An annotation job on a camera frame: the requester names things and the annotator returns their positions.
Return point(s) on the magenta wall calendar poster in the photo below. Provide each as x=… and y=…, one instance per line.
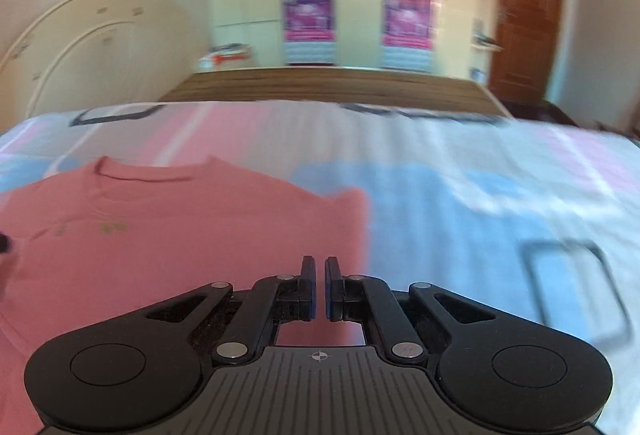
x=307, y=20
x=407, y=25

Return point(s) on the dark wooden chair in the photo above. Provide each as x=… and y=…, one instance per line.
x=547, y=111

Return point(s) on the flat white box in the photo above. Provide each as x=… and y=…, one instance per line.
x=232, y=48

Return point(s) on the pastel patterned bed sheet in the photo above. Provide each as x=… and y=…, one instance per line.
x=450, y=215

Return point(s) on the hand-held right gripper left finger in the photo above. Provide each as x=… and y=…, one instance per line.
x=309, y=290

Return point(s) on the brown bamboo bed mat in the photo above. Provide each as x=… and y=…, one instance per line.
x=325, y=85

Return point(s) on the white orange cardboard box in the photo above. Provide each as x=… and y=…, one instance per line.
x=225, y=60

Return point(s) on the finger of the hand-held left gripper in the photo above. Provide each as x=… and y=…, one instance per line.
x=3, y=244

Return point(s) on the cream arched headboard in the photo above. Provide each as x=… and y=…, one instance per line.
x=100, y=50

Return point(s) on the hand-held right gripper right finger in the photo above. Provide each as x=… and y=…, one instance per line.
x=330, y=290

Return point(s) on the pink knit shirt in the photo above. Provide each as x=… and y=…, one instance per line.
x=165, y=235

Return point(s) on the brown wooden door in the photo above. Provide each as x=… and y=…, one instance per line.
x=527, y=5

